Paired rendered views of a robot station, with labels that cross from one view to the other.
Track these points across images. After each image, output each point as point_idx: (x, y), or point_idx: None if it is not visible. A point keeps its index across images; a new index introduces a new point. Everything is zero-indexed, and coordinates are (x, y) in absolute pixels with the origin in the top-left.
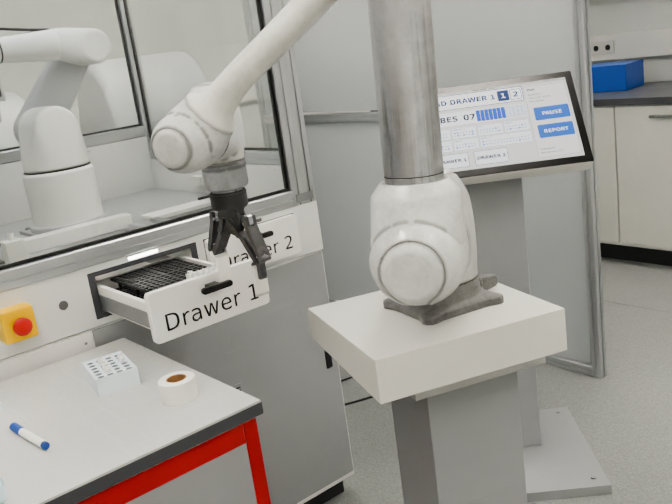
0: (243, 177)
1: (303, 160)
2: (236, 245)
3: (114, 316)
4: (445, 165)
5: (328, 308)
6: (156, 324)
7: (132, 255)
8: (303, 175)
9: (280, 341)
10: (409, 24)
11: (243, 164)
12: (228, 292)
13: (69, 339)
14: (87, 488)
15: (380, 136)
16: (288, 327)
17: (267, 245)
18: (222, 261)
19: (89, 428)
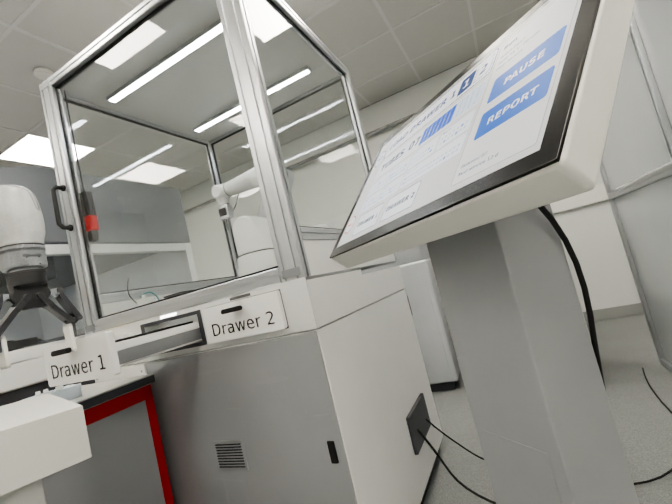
0: (6, 261)
1: (287, 237)
2: (223, 315)
3: (155, 356)
4: (360, 227)
5: (26, 400)
6: (47, 371)
7: (162, 315)
8: (288, 252)
9: (276, 414)
10: None
11: (6, 250)
12: (85, 358)
13: (134, 366)
14: None
15: None
16: (283, 402)
17: (250, 318)
18: (66, 331)
19: None
